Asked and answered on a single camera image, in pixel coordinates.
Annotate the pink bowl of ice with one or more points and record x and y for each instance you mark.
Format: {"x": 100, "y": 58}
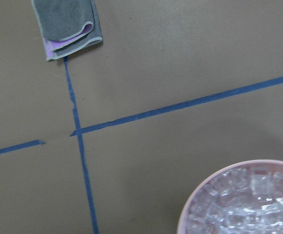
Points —
{"x": 243, "y": 198}

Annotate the folded grey cloth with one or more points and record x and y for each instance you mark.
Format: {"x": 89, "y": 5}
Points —
{"x": 67, "y": 26}

